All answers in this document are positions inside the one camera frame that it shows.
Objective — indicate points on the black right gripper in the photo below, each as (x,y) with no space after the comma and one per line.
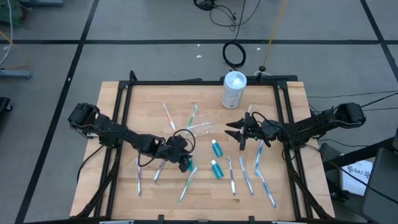
(261,130)

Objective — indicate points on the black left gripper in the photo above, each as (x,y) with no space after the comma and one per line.
(174,149)

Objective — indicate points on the small blue mouthwash bottle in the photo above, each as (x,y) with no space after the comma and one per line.
(216,169)
(217,148)
(190,165)

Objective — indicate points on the orange toothbrush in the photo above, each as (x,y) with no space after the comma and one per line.
(169,116)
(248,108)

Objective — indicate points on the green toothbrush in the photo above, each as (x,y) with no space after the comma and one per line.
(192,116)
(188,185)

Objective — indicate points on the blue toothbrush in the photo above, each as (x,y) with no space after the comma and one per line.
(266,188)
(258,155)
(246,175)

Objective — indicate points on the purple toothbrush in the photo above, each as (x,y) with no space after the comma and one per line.
(159,172)
(138,182)
(231,175)

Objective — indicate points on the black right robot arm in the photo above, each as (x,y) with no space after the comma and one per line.
(317,124)

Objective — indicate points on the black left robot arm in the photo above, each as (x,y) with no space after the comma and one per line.
(109,129)

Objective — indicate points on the white wipes canister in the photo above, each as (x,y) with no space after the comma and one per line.
(233,93)

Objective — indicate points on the black knob with white tie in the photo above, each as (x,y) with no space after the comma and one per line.
(262,68)

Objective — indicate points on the black diagonal beam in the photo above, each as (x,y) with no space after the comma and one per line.
(357,154)

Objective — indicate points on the white printed paper sheet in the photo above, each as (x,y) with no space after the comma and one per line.
(357,179)

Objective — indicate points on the dark grey chair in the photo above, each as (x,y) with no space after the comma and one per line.
(381,186)

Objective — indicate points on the grey floor bar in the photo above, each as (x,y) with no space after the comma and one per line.
(15,74)

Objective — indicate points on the black floor object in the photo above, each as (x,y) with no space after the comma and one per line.
(3,105)

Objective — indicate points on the green bundle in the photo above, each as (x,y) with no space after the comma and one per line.
(9,14)

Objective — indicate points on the black metal table frame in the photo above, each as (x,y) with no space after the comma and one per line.
(186,83)

